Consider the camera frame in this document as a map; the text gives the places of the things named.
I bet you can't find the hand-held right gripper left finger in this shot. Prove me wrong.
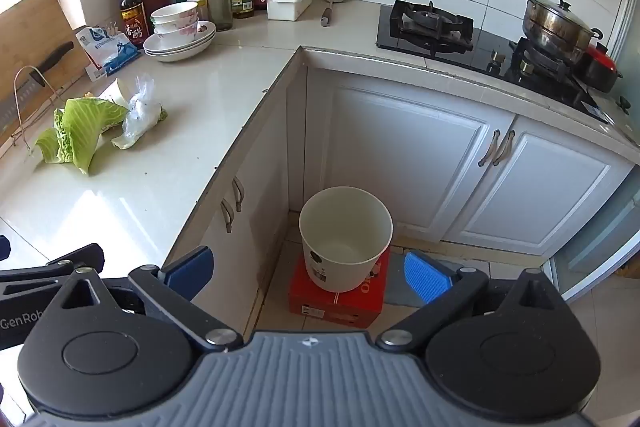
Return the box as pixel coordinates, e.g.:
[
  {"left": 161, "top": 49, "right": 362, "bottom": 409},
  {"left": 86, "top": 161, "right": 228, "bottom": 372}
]
[{"left": 60, "top": 246, "right": 246, "bottom": 352}]

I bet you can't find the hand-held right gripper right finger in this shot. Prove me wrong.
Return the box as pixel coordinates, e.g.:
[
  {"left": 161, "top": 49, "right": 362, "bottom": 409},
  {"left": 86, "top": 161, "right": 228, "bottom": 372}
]
[{"left": 376, "top": 251, "right": 571, "bottom": 350}]

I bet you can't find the white plastic bin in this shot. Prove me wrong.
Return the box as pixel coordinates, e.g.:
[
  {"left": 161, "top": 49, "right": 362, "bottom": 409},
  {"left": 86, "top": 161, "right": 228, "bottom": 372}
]
[{"left": 299, "top": 186, "right": 393, "bottom": 294}]

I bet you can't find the curly green cabbage piece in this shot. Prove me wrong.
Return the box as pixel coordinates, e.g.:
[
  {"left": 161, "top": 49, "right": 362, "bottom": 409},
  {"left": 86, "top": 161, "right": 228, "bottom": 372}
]
[{"left": 34, "top": 127, "right": 63, "bottom": 165}]

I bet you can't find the green napa cabbage leaf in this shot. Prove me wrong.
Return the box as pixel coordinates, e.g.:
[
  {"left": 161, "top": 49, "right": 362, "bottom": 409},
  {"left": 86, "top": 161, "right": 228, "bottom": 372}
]
[{"left": 52, "top": 97, "right": 129, "bottom": 176}]

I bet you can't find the pale cabbage stem piece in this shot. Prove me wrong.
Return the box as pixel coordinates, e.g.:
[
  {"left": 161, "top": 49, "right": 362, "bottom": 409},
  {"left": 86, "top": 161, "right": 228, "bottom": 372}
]
[{"left": 111, "top": 103, "right": 169, "bottom": 152}]

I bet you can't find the white cabinet door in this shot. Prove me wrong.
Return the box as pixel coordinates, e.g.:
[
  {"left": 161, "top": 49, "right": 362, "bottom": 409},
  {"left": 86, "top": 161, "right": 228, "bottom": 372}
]
[
  {"left": 227, "top": 92, "right": 292, "bottom": 308},
  {"left": 442, "top": 117, "right": 635, "bottom": 259},
  {"left": 317, "top": 79, "right": 517, "bottom": 244},
  {"left": 162, "top": 179, "right": 263, "bottom": 338}
]

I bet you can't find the grey floor mat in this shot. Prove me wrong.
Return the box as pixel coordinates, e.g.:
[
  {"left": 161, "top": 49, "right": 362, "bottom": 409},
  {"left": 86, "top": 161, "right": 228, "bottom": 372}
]
[{"left": 384, "top": 252, "right": 468, "bottom": 308}]

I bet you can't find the red cardboard box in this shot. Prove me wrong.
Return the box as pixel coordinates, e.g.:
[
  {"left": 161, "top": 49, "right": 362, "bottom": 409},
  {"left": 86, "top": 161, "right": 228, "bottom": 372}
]
[{"left": 288, "top": 247, "right": 391, "bottom": 329}]

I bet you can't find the glass door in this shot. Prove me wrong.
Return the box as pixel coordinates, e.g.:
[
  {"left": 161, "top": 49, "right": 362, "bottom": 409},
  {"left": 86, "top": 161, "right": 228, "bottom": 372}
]
[{"left": 549, "top": 184, "right": 640, "bottom": 304}]

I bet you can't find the blue and white packet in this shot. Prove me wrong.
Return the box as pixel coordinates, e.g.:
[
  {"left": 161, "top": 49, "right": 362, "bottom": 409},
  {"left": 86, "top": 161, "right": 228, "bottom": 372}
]
[{"left": 75, "top": 25, "right": 139, "bottom": 81}]

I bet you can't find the wooden cutting board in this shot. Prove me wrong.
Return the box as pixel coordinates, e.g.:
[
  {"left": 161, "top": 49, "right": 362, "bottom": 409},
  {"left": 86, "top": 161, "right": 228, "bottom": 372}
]
[{"left": 0, "top": 0, "right": 90, "bottom": 145}]

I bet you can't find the black gas stove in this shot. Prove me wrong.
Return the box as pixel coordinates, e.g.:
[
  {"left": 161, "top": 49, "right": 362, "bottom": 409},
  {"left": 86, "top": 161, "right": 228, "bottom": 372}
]
[{"left": 376, "top": 0, "right": 617, "bottom": 124}]

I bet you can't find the floral white bowl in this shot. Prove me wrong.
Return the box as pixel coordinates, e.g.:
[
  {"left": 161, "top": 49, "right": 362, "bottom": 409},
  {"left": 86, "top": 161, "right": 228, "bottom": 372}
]
[
  {"left": 150, "top": 2, "right": 200, "bottom": 26},
  {"left": 152, "top": 21, "right": 198, "bottom": 40}
]

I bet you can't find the dark vinegar bottle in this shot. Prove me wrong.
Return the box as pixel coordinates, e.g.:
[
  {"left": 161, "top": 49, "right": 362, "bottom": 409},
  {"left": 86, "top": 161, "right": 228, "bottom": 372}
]
[{"left": 118, "top": 0, "right": 149, "bottom": 46}]

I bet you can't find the yellow green packet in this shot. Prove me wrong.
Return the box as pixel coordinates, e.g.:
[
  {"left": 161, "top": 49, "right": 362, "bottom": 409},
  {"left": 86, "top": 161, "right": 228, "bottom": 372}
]
[{"left": 172, "top": 0, "right": 209, "bottom": 20}]

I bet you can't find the clear glass bottle red cap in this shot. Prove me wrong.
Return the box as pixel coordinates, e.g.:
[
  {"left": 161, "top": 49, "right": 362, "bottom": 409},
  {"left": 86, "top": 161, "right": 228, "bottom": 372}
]
[{"left": 207, "top": 0, "right": 234, "bottom": 32}]

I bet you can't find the red and black pan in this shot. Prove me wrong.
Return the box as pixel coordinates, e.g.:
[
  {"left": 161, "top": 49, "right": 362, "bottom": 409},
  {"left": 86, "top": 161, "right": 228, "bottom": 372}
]
[{"left": 572, "top": 44, "right": 624, "bottom": 94}]

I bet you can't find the steel pot with lid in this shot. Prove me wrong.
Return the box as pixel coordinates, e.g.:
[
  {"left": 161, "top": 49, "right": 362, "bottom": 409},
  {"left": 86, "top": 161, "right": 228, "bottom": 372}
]
[{"left": 517, "top": 0, "right": 604, "bottom": 54}]

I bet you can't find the wire rack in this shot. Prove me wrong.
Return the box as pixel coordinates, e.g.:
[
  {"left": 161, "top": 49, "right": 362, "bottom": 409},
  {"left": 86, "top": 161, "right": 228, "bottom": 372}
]
[{"left": 11, "top": 65, "right": 57, "bottom": 158}]

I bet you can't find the black handled cleaver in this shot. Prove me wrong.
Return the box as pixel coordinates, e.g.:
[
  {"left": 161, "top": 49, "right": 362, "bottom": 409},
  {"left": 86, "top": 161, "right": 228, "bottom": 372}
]
[{"left": 0, "top": 41, "right": 75, "bottom": 134}]

